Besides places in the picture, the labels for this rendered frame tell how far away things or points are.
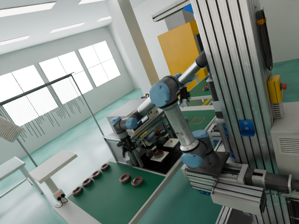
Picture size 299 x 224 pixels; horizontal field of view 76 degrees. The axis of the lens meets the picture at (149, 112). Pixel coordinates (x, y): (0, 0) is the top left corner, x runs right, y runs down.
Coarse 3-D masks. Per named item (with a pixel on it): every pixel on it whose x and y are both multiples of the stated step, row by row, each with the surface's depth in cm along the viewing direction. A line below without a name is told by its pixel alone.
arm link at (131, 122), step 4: (128, 116) 132; (132, 116) 130; (136, 116) 132; (120, 120) 131; (124, 120) 128; (128, 120) 126; (132, 120) 125; (136, 120) 128; (120, 124) 129; (124, 124) 127; (128, 124) 125; (132, 124) 124; (136, 124) 127; (124, 128) 129; (128, 128) 127; (132, 128) 126
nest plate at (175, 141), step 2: (170, 138) 229; (172, 138) 227; (168, 140) 226; (172, 140) 222; (174, 140) 221; (176, 140) 219; (178, 140) 217; (166, 142) 224; (168, 142) 222; (170, 142) 220; (172, 142) 219; (174, 142) 217; (176, 142) 216; (164, 144) 221; (166, 144) 219; (168, 144) 218; (170, 144) 216; (172, 144) 214; (174, 144) 213; (166, 146) 217; (168, 146) 215; (170, 146) 213; (172, 146) 211; (174, 146) 211
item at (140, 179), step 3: (138, 177) 183; (141, 177) 182; (132, 180) 183; (135, 180) 183; (138, 180) 180; (141, 180) 178; (132, 183) 179; (138, 183) 176; (141, 183) 177; (135, 186) 176; (138, 186) 176
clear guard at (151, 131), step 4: (148, 128) 208; (152, 128) 204; (156, 128) 200; (160, 128) 196; (164, 128) 195; (148, 132) 198; (152, 132) 195; (156, 132) 191; (160, 132) 191; (168, 132) 193; (140, 136) 197; (144, 136) 193; (148, 136) 190; (152, 136) 187; (156, 136) 186; (164, 136) 189; (140, 140) 190; (144, 140) 185; (148, 140) 182; (152, 140) 182; (156, 140) 183; (160, 140) 184; (152, 144) 180; (156, 144) 180
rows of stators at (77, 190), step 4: (104, 164) 232; (108, 164) 228; (100, 168) 227; (104, 168) 224; (108, 168) 227; (96, 172) 224; (100, 172) 220; (92, 176) 218; (96, 176) 216; (84, 180) 216; (88, 180) 216; (92, 180) 214; (84, 184) 208; (88, 184) 209; (76, 188) 207; (80, 188) 204; (72, 192) 204; (76, 192) 200; (80, 192) 202
